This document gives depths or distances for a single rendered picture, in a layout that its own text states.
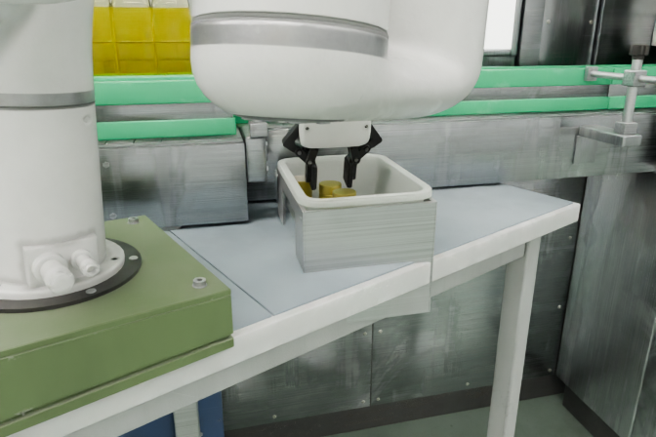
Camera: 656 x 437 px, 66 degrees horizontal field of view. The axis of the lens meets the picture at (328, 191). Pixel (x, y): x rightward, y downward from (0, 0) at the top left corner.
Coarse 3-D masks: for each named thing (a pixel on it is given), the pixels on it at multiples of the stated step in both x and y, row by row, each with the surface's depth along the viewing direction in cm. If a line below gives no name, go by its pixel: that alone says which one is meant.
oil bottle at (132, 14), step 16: (112, 0) 75; (128, 0) 76; (144, 0) 76; (112, 16) 76; (128, 16) 76; (144, 16) 77; (128, 32) 77; (144, 32) 77; (128, 48) 77; (144, 48) 78; (128, 64) 78; (144, 64) 78
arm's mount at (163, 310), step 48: (144, 240) 55; (96, 288) 43; (144, 288) 44; (192, 288) 45; (0, 336) 36; (48, 336) 37; (96, 336) 38; (144, 336) 41; (192, 336) 44; (0, 384) 35; (48, 384) 37; (96, 384) 39; (0, 432) 36
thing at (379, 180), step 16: (288, 160) 78; (320, 160) 79; (336, 160) 80; (368, 160) 81; (384, 160) 78; (288, 176) 69; (320, 176) 80; (336, 176) 81; (368, 176) 82; (384, 176) 78; (400, 176) 71; (304, 192) 62; (368, 192) 82; (384, 192) 78; (400, 192) 71; (416, 192) 62; (320, 208) 60; (336, 208) 60
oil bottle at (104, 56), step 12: (96, 0) 74; (108, 0) 75; (96, 12) 75; (108, 12) 75; (96, 24) 75; (108, 24) 76; (96, 36) 76; (108, 36) 76; (96, 48) 76; (108, 48) 77; (96, 60) 77; (108, 60) 77; (96, 72) 77; (108, 72) 78
